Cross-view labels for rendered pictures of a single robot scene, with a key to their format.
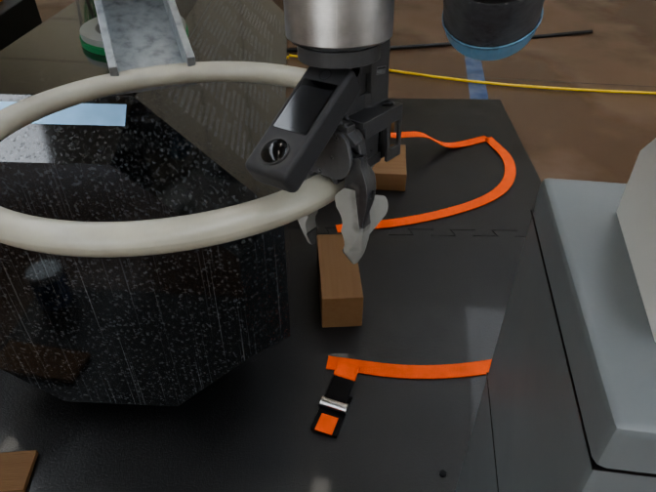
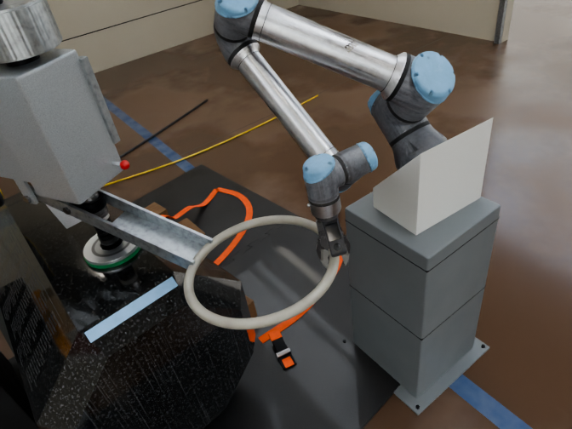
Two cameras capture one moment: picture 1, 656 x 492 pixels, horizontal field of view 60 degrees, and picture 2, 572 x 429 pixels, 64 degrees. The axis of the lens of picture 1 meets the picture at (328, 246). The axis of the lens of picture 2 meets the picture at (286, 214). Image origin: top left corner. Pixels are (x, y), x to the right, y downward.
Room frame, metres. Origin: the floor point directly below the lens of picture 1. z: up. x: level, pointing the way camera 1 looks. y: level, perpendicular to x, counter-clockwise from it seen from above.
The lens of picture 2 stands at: (-0.26, 0.75, 1.92)
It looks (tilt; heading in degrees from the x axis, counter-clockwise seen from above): 37 degrees down; 321
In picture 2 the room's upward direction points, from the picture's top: 9 degrees counter-clockwise
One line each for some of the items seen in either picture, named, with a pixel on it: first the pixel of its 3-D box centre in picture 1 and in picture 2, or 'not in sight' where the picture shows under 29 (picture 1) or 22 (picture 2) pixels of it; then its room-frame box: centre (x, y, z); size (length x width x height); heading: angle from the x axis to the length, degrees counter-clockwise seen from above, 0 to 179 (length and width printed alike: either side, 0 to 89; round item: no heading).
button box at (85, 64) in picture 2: not in sight; (93, 101); (1.19, 0.27, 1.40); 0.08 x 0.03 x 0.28; 21
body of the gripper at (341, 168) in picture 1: (345, 106); (328, 225); (0.49, -0.02, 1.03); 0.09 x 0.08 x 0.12; 140
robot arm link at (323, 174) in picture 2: not in sight; (321, 179); (0.49, -0.01, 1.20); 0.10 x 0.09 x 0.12; 74
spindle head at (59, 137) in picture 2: not in sight; (40, 128); (1.29, 0.43, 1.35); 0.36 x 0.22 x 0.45; 21
